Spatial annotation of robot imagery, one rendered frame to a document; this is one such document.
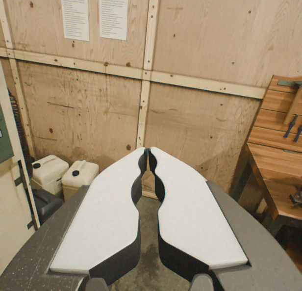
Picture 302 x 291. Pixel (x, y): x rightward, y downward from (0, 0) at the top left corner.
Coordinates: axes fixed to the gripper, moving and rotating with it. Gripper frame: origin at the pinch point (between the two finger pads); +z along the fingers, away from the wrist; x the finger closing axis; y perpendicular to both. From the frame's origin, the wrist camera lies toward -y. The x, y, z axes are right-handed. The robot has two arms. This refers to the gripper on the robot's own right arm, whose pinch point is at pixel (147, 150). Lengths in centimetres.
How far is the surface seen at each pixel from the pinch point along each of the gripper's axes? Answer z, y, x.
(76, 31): 160, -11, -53
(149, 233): 99, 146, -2
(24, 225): 58, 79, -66
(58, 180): 135, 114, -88
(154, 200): 137, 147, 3
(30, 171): 72, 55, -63
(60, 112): 167, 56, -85
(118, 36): 152, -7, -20
